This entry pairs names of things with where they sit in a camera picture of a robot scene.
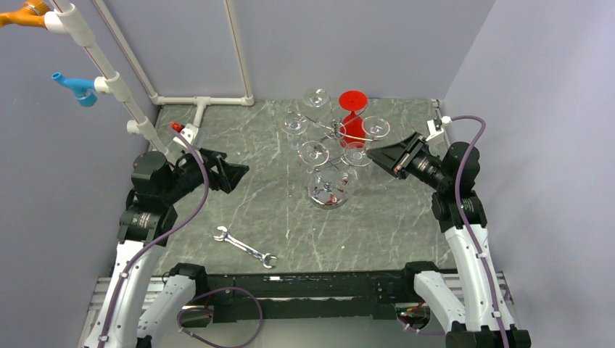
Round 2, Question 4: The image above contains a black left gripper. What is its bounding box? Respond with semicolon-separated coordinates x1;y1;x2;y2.
161;146;249;204

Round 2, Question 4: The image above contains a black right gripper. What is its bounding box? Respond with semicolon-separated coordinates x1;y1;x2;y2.
366;131;450;191

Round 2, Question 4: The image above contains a clear wine glass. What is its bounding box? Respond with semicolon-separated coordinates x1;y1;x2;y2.
298;141;330;168
302;88;332;128
281;111;307;150
342;141;372;181
362;116;391;141

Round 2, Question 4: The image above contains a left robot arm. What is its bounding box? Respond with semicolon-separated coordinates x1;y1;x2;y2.
83;149;249;347

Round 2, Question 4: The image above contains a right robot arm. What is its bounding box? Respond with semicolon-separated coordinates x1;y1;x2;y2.
366;133;532;347

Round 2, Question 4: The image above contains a red plastic wine glass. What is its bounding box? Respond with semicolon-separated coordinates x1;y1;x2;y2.
339;90;368;148

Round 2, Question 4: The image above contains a chrome wine glass rack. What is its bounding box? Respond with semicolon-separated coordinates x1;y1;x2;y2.
300;117;379;210

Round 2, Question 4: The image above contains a clear wine glass back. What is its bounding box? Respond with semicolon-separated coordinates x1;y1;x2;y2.
302;88;332;128

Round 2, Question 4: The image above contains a silver double open wrench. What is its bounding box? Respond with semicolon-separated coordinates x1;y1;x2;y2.
213;225;278;269

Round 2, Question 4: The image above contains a blue pipe fitting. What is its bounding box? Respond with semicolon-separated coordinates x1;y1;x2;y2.
51;72;98;107

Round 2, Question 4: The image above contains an orange pipe fitting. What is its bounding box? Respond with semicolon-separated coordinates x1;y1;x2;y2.
1;1;51;28

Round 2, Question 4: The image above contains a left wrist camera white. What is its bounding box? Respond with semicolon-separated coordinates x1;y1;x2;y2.
170;122;199;147

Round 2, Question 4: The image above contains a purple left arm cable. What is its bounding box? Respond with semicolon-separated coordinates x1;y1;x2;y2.
96;125;211;348

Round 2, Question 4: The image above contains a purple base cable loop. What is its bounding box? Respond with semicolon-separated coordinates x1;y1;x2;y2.
176;287;264;348

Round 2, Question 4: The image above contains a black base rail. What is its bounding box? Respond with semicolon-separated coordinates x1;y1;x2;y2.
164;261;439;323

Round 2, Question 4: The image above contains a white PVC pipe frame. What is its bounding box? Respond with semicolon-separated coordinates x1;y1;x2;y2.
39;1;255;160

